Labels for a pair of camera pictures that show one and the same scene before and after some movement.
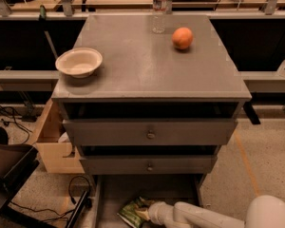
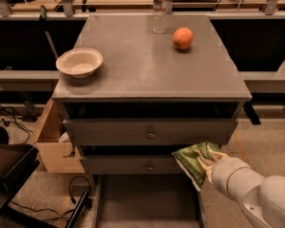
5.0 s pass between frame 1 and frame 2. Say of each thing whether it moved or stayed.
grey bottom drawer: stayed
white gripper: moved
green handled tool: stayed
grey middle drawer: stayed
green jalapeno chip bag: moved
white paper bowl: stayed
